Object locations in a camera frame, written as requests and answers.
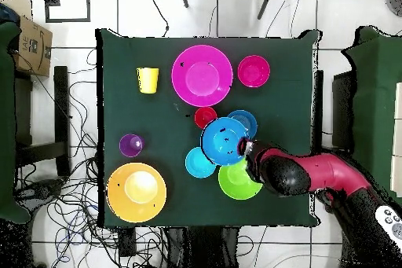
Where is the large blue bowl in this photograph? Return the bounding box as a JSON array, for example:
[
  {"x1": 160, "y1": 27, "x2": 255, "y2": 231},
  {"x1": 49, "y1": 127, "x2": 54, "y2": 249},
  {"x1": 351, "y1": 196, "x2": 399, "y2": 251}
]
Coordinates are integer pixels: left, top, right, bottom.
[{"x1": 199, "y1": 116, "x2": 252, "y2": 167}]

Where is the ribbed blue bowl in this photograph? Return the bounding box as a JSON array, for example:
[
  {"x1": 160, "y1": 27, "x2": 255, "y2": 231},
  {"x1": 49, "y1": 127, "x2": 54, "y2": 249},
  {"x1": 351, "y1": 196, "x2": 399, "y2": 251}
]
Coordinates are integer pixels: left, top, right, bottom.
[{"x1": 226, "y1": 109, "x2": 258, "y2": 140}]

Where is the green bowl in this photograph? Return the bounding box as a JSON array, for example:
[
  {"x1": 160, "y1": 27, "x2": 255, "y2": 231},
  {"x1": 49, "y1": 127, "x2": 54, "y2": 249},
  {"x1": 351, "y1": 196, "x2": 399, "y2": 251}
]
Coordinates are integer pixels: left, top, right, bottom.
[{"x1": 217, "y1": 157, "x2": 264, "y2": 200}]

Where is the red cup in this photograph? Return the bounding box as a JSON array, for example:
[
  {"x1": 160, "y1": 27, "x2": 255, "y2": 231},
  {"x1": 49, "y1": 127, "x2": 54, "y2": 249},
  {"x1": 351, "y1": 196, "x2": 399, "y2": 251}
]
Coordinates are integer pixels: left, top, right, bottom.
[{"x1": 193, "y1": 106, "x2": 218, "y2": 130}]

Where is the small light blue bowl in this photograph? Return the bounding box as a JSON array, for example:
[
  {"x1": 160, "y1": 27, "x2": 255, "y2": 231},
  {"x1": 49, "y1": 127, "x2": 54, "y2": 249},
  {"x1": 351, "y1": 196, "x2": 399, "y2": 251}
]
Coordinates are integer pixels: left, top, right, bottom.
[{"x1": 185, "y1": 146, "x2": 217, "y2": 178}]

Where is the dark green tablecloth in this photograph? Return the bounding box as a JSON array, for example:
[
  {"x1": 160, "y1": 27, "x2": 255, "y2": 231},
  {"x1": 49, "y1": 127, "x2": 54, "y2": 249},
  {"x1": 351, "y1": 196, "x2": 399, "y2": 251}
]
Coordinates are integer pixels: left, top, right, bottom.
[{"x1": 95, "y1": 28, "x2": 323, "y2": 229}]

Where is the small crimson bowl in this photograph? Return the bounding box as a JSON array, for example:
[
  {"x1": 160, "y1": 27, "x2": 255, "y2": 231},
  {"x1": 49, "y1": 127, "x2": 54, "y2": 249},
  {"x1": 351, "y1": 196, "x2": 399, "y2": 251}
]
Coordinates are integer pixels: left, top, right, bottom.
[{"x1": 237, "y1": 54, "x2": 271, "y2": 89}]

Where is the large pink bowl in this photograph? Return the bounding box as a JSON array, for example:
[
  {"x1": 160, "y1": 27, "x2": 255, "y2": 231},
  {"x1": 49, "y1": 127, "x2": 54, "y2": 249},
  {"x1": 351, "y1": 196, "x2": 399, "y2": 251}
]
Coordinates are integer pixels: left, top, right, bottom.
[{"x1": 171, "y1": 44, "x2": 234, "y2": 108}]

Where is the black chair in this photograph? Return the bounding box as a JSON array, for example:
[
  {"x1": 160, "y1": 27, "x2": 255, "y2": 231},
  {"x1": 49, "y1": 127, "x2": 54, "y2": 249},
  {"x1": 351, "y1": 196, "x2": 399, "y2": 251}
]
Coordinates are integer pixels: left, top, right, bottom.
[{"x1": 331, "y1": 71, "x2": 357, "y2": 149}]

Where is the purple cup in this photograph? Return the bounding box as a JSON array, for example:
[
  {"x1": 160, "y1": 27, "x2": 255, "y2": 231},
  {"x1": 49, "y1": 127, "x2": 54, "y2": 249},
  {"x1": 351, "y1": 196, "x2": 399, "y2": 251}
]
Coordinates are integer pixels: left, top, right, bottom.
[{"x1": 119, "y1": 133, "x2": 145, "y2": 158}]

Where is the yellow cup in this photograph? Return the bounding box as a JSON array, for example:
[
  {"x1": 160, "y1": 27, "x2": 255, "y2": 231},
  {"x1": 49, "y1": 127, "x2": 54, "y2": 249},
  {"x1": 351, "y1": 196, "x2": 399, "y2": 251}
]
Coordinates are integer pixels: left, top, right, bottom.
[{"x1": 136, "y1": 67, "x2": 160, "y2": 95}]

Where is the large orange bowl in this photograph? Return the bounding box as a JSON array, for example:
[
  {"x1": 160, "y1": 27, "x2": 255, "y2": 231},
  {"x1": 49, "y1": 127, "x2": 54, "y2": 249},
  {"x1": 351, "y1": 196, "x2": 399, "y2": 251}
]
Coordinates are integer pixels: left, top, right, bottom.
[{"x1": 106, "y1": 162, "x2": 168, "y2": 224}]

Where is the green clothed side table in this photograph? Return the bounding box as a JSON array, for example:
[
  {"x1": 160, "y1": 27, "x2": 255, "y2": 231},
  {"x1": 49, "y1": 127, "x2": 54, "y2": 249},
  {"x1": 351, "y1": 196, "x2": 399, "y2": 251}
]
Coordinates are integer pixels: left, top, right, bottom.
[
  {"x1": 0, "y1": 20, "x2": 32, "y2": 225},
  {"x1": 340, "y1": 25, "x2": 402, "y2": 206}
]

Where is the black power adapter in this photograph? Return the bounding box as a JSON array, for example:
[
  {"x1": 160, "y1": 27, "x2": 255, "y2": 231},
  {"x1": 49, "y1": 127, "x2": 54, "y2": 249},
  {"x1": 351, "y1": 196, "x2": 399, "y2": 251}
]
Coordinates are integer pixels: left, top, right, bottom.
[{"x1": 118, "y1": 228, "x2": 137, "y2": 257}]

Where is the person's shoe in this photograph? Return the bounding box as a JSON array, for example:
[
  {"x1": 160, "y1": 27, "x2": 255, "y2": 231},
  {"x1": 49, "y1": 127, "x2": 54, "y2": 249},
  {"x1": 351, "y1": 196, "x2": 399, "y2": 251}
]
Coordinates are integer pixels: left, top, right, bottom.
[{"x1": 385, "y1": 0, "x2": 402, "y2": 17}]

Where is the cardboard box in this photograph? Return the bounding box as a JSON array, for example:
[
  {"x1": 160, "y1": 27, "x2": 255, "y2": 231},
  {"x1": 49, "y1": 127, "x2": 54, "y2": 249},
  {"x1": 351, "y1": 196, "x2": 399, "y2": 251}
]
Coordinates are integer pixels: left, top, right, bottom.
[{"x1": 12, "y1": 14, "x2": 53, "y2": 78}]

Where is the black cable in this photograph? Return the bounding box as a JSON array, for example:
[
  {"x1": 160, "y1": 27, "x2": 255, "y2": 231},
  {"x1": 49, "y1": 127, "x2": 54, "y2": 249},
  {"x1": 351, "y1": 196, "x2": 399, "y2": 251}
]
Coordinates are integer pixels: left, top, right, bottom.
[{"x1": 147, "y1": 0, "x2": 170, "y2": 38}]

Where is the tangle of cables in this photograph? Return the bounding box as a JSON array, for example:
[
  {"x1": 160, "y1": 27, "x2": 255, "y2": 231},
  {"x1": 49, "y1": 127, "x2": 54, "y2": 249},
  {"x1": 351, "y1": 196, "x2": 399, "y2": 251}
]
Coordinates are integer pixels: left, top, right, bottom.
[{"x1": 15, "y1": 49, "x2": 164, "y2": 268}]

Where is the black stool frame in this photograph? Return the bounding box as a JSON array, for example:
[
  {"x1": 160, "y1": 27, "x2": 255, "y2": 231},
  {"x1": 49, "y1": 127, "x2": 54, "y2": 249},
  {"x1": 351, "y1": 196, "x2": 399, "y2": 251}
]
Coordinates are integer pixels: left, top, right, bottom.
[{"x1": 13, "y1": 65, "x2": 71, "y2": 178}]

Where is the black pedestal leg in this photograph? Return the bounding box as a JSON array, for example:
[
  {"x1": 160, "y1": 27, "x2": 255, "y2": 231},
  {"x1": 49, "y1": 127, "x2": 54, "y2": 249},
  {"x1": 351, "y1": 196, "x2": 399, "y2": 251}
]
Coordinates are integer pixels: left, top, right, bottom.
[{"x1": 15, "y1": 178, "x2": 65, "y2": 206}]

